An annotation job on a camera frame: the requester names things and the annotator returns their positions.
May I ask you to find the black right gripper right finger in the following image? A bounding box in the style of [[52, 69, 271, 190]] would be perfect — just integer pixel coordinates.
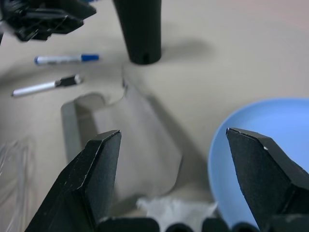
[[225, 127, 309, 232]]

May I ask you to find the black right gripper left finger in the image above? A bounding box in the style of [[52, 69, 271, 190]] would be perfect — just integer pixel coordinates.
[[24, 130, 122, 232]]

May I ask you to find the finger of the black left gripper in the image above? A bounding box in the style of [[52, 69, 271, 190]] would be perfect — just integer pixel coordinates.
[[28, 0, 97, 19], [14, 14, 84, 42]]

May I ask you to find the white marker blue cap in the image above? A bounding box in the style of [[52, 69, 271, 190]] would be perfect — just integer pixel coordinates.
[[34, 53, 100, 66]]

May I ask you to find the white tissue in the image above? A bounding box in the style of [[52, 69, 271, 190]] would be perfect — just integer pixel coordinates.
[[136, 196, 219, 228]]

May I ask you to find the grey rectangular case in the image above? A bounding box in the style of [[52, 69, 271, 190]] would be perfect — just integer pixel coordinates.
[[60, 66, 184, 203]]

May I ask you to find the white marker black cap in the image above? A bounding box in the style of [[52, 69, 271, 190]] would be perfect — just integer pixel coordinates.
[[11, 74, 84, 98]]

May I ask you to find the clear plastic wrapper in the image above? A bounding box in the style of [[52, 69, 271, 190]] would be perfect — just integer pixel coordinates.
[[0, 139, 36, 232]]

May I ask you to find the black pen holder cup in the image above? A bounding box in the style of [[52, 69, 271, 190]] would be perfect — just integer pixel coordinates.
[[112, 0, 162, 65]]

